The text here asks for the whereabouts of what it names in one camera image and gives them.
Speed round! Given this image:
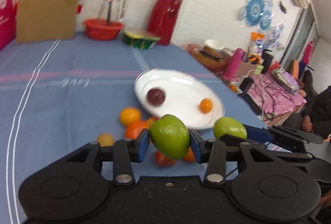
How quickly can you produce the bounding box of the large orange tangerine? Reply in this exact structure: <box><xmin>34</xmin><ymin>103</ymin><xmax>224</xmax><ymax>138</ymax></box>
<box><xmin>124</xmin><ymin>121</ymin><xmax>149</xmax><ymax>139</ymax></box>

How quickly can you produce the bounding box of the small brown kiwi fruit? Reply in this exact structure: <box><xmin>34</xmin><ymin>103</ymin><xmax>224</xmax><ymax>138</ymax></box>
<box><xmin>96</xmin><ymin>133</ymin><xmax>115</xmax><ymax>147</ymax></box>

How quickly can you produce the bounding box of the green apple fruit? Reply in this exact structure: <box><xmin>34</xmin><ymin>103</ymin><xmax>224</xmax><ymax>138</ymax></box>
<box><xmin>213</xmin><ymin>117</ymin><xmax>247</xmax><ymax>139</ymax></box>
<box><xmin>149</xmin><ymin>115</ymin><xmax>190</xmax><ymax>161</ymax></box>

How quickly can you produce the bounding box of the yellow orange citrus fruit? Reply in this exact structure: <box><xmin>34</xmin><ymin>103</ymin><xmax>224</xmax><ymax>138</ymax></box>
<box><xmin>119</xmin><ymin>107</ymin><xmax>141</xmax><ymax>126</ymax></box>

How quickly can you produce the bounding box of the red peach fruit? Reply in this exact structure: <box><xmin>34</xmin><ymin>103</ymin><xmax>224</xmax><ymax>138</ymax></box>
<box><xmin>154</xmin><ymin>151</ymin><xmax>177</xmax><ymax>167</ymax></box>

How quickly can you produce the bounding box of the small orange mandarin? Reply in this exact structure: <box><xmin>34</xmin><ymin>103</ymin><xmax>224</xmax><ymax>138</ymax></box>
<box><xmin>199</xmin><ymin>98</ymin><xmax>213</xmax><ymax>113</ymax></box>

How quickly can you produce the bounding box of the dark red plum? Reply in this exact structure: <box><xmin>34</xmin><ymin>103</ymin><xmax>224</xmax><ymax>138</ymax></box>
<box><xmin>146</xmin><ymin>88</ymin><xmax>166</xmax><ymax>106</ymax></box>

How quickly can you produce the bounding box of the white round plate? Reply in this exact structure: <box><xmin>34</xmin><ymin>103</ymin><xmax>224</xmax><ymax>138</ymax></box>
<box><xmin>134</xmin><ymin>69</ymin><xmax>225</xmax><ymax>130</ymax></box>

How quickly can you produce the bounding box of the pink thermos bottle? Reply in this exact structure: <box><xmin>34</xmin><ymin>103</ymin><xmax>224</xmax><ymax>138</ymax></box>
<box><xmin>224</xmin><ymin>48</ymin><xmax>245</xmax><ymax>80</ymax></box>

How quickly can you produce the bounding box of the orange glass bowl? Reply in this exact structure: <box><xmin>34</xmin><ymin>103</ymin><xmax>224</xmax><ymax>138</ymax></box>
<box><xmin>186</xmin><ymin>44</ymin><xmax>231</xmax><ymax>71</ymax></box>

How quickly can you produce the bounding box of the green instant noodle bowl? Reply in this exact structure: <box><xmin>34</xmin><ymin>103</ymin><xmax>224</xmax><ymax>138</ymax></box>
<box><xmin>122</xmin><ymin>28</ymin><xmax>160</xmax><ymax>50</ymax></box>

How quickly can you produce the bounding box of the red plastic basket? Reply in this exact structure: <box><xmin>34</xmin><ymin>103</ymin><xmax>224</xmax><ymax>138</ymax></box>
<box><xmin>83</xmin><ymin>19</ymin><xmax>125</xmax><ymax>41</ymax></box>

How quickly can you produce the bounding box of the red thermos jug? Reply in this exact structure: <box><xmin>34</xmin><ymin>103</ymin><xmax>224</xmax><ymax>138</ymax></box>
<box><xmin>147</xmin><ymin>0</ymin><xmax>182</xmax><ymax>46</ymax></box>

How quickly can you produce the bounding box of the brown cardboard box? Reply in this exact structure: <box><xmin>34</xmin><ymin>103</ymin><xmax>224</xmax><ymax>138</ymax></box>
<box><xmin>16</xmin><ymin>0</ymin><xmax>78</xmax><ymax>43</ymax></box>

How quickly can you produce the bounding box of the blue round wall decoration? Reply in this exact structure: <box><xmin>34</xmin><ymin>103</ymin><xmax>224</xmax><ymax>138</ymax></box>
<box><xmin>238</xmin><ymin>0</ymin><xmax>264</xmax><ymax>27</ymax></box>

